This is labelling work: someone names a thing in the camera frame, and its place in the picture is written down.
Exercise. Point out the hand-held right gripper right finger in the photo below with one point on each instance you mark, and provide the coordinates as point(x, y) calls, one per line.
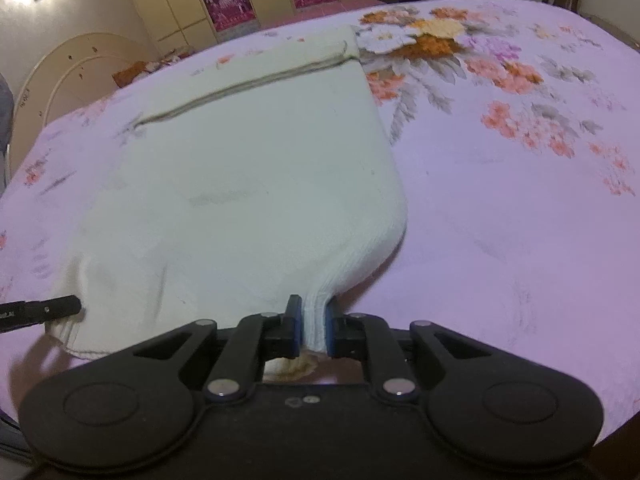
point(329, 332)

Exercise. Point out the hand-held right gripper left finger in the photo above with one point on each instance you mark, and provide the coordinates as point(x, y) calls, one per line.
point(297, 327)

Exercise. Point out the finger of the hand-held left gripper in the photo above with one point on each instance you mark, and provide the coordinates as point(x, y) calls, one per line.
point(55, 307)

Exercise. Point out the pale green towel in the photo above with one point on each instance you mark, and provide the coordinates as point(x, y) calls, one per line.
point(240, 180)

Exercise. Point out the purple floral blanket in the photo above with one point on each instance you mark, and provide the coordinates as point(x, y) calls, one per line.
point(500, 185)

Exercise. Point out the cream round headboard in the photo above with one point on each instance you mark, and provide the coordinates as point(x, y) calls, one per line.
point(70, 75)

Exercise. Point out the cream wardrobe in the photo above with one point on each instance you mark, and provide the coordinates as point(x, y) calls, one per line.
point(165, 0)

